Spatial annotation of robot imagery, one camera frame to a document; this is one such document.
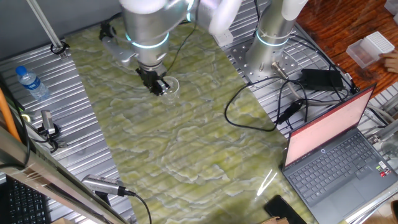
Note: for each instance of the clear water bottle blue cap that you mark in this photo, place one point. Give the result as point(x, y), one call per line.
point(32, 84)

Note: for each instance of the grey laptop with pink screen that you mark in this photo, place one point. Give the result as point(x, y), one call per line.
point(329, 168)

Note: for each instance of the white power strip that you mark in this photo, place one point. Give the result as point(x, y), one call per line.
point(224, 39)

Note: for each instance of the long silver camera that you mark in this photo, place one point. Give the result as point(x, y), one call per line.
point(102, 184)

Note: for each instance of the small silver camera on stand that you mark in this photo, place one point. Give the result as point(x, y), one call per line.
point(47, 121)

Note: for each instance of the aluminium frame beam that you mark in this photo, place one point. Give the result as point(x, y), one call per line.
point(46, 179)

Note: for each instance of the tan cardboard piece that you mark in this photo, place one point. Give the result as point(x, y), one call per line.
point(273, 221)

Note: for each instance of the black keyboard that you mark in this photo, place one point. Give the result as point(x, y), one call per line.
point(25, 205)

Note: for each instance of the person's hand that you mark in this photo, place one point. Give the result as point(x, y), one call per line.
point(391, 62)

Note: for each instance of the orange pole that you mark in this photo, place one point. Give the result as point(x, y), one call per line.
point(6, 115)

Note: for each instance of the black power adapter brick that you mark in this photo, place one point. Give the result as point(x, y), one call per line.
point(321, 79)

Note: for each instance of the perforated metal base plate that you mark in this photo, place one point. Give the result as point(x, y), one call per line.
point(245, 59)

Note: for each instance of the black smartphone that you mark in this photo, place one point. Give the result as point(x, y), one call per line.
point(281, 210)

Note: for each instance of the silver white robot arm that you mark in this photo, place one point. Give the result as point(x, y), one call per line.
point(149, 25)

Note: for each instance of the green marble pattern mat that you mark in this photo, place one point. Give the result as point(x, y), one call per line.
point(171, 140)

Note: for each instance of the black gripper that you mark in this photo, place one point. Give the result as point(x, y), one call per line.
point(150, 76)

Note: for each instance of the slanted aluminium pole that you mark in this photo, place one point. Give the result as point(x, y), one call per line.
point(43, 25)

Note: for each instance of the clear box with white grid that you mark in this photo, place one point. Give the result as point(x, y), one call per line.
point(377, 42)

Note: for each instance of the clear plastic container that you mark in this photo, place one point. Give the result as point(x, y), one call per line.
point(392, 6)

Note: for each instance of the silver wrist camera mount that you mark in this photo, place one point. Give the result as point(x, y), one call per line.
point(116, 51)

